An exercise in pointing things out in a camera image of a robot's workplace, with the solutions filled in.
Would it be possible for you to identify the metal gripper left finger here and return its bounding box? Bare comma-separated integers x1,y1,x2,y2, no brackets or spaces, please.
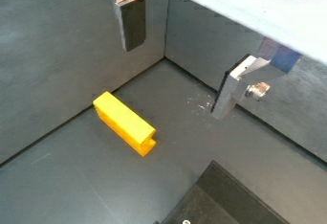
112,0,146,52

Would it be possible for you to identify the black curved fixture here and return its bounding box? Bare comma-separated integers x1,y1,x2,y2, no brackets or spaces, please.
154,161,290,224

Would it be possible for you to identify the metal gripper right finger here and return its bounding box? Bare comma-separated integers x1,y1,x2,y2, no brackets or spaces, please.
212,37,302,120

